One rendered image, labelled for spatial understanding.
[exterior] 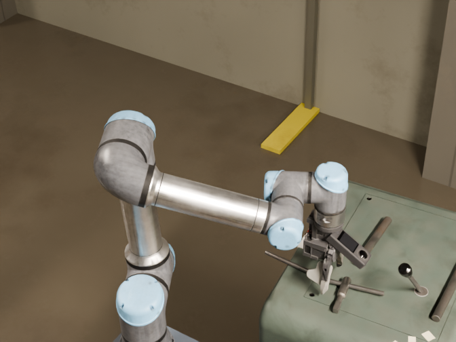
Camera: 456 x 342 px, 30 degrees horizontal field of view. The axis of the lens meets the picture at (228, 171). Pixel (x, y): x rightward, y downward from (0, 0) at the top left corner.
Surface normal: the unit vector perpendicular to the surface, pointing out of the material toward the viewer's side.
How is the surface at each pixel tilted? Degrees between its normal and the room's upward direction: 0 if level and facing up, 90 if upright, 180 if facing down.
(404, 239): 0
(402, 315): 0
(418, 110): 90
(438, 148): 90
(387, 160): 0
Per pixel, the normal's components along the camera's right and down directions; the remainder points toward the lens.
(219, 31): -0.54, 0.54
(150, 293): -0.04, -0.69
